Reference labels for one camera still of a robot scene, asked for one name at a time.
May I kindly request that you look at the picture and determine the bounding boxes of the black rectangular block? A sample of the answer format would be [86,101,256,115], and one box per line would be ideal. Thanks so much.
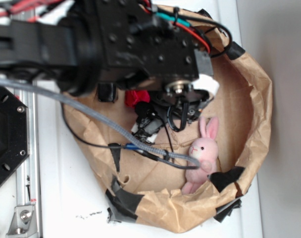
[98,83,117,103]

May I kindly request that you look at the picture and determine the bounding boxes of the red paper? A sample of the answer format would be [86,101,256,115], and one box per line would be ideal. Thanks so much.
[124,90,151,108]

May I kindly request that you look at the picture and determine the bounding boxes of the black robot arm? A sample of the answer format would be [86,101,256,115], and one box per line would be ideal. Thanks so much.
[0,0,219,143]

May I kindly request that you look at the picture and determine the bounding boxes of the grey braided cable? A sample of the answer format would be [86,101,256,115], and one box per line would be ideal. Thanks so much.
[0,75,202,169]

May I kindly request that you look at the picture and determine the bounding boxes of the thin black cable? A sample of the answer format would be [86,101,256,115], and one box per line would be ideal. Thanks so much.
[61,99,198,171]

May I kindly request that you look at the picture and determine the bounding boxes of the pink plush bunny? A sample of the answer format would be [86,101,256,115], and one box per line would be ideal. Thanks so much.
[181,116,219,194]

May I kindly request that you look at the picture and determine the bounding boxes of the aluminium extrusion rail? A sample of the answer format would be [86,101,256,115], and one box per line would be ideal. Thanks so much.
[14,89,43,238]

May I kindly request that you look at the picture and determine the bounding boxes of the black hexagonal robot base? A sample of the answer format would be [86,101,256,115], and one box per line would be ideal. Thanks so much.
[0,87,29,187]

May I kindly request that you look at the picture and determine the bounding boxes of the brown paper bag tray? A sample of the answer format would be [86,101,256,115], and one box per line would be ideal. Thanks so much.
[64,43,272,233]

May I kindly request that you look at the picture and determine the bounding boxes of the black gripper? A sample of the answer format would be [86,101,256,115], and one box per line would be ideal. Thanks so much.
[131,74,220,144]

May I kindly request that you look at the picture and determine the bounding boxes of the metal corner bracket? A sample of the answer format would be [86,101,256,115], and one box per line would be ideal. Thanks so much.
[6,205,39,238]

